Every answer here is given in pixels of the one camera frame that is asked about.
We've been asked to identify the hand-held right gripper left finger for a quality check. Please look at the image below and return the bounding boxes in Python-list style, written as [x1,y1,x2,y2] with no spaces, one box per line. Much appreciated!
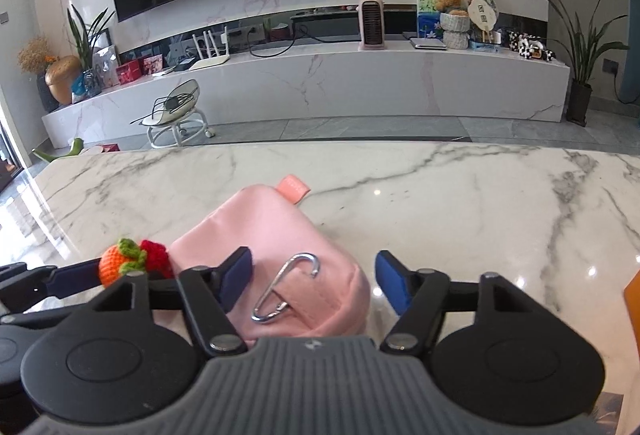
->
[75,246,253,357]

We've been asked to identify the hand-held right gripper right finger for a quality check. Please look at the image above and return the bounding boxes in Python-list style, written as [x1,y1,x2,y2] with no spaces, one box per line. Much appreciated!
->
[375,250,543,357]

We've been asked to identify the crochet orange and strawberry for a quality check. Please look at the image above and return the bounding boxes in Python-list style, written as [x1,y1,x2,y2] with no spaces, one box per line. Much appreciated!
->
[98,237,173,288]

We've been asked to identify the silver carabiner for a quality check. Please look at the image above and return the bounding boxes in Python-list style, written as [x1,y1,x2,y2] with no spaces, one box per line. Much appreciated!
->
[251,252,321,325]

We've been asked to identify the pink fabric pouch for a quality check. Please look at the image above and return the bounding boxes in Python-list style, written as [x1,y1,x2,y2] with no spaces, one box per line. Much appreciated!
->
[167,175,372,341]

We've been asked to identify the orange cardboard box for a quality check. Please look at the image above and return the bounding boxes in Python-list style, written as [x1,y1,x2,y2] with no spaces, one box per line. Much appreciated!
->
[622,267,640,316]

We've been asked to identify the green toy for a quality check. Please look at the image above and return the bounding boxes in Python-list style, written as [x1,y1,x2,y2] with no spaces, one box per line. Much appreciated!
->
[32,138,83,163]

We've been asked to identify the small white swivel chair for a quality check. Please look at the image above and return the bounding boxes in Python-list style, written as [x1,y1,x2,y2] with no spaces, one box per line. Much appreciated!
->
[131,79,216,148]

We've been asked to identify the grassy plant in glass vase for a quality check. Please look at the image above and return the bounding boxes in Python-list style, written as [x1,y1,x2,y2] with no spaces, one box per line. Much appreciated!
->
[67,5,117,98]

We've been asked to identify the golden acorn-shaped vase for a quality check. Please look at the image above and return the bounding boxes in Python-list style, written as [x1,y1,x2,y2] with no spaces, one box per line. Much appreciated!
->
[45,55,83,106]

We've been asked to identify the white marble television console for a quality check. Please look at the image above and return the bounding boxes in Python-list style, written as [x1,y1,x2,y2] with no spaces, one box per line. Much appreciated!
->
[41,5,572,150]

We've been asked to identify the dried flowers in dark vase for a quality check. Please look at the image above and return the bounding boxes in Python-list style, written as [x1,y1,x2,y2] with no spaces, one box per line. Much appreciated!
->
[17,36,61,113]

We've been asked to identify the white router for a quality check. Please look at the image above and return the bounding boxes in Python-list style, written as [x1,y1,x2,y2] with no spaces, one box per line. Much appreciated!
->
[189,27,231,72]

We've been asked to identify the pink space heater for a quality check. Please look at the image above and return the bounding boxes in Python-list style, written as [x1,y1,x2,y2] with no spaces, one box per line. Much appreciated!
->
[357,0,389,52]

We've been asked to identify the long-leaved potted plant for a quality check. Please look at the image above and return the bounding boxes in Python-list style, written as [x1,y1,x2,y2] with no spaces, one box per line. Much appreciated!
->
[540,0,631,126]

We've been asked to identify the green blue painted canvas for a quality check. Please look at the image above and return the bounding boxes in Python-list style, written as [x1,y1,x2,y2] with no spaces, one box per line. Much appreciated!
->
[416,0,443,40]

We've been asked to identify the black white checkered toy car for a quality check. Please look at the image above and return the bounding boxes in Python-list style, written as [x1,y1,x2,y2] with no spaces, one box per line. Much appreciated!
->
[505,31,557,62]

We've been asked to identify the white paper hand fan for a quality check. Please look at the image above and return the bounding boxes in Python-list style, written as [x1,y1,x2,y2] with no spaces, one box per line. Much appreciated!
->
[467,0,501,43]

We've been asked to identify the silver photo frame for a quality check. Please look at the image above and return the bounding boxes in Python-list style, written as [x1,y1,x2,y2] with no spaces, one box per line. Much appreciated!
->
[92,45,121,88]

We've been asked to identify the black power cable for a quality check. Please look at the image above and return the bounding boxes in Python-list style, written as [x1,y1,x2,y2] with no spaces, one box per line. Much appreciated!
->
[247,22,361,58]

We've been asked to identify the black wall socket cable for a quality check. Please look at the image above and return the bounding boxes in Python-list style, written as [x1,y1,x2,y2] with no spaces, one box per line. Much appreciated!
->
[614,72,640,106]

